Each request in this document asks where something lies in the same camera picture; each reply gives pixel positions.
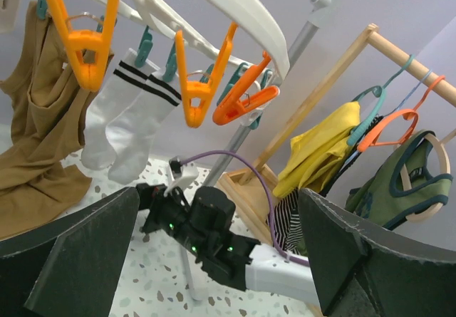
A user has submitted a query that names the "black striped tank top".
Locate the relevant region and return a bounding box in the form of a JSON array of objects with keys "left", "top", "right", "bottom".
[{"left": 265, "top": 115, "right": 384, "bottom": 257}]

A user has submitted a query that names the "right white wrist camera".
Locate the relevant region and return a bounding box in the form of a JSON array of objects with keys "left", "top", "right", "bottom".
[{"left": 165, "top": 156, "right": 199, "bottom": 193}]

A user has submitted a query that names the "yellow shirt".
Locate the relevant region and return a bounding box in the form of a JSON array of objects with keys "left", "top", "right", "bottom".
[{"left": 273, "top": 101, "right": 361, "bottom": 198}]

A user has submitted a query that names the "white striped sock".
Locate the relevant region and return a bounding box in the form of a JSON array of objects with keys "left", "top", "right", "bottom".
[
  {"left": 81, "top": 48, "right": 158, "bottom": 170},
  {"left": 105, "top": 70, "right": 182, "bottom": 185}
]

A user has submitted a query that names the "green tank top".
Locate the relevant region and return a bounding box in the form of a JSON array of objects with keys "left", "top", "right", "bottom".
[{"left": 345, "top": 130, "right": 453, "bottom": 230}]

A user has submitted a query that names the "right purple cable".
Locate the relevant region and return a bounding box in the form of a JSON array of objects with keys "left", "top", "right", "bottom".
[{"left": 181, "top": 150, "right": 311, "bottom": 268}]

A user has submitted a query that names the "wooden clothes rack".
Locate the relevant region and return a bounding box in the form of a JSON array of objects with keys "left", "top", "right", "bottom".
[{"left": 217, "top": 24, "right": 455, "bottom": 244}]

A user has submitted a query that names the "wooden clothes hanger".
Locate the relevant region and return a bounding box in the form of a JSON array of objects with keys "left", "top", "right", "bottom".
[{"left": 395, "top": 128, "right": 456, "bottom": 224}]

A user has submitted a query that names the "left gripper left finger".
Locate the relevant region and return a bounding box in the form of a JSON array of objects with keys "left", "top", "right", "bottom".
[{"left": 1, "top": 187, "right": 139, "bottom": 316}]

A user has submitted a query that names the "tan plain sock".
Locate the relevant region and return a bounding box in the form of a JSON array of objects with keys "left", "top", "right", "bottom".
[{"left": 1, "top": 1, "right": 96, "bottom": 239}]

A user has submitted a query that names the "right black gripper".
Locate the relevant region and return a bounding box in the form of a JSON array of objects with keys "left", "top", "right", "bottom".
[{"left": 135, "top": 183, "right": 195, "bottom": 239}]

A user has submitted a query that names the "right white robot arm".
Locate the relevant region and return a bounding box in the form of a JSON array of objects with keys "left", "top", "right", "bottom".
[{"left": 136, "top": 183, "right": 318, "bottom": 305}]

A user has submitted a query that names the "teal clothes hanger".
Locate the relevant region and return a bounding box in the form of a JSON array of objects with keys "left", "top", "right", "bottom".
[{"left": 347, "top": 53, "right": 417, "bottom": 149}]

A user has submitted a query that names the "orange clothes hanger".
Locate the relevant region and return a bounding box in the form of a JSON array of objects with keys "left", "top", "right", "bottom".
[{"left": 356, "top": 74, "right": 447, "bottom": 154}]

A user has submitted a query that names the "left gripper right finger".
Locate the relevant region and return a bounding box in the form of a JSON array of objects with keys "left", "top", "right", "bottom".
[{"left": 298, "top": 189, "right": 455, "bottom": 316}]

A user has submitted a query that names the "white round clip hanger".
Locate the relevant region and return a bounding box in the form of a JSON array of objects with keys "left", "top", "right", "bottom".
[{"left": 46, "top": 0, "right": 279, "bottom": 128}]

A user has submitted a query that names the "white metal drying rack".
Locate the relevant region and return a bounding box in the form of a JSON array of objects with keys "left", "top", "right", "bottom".
[{"left": 180, "top": 0, "right": 350, "bottom": 302}]

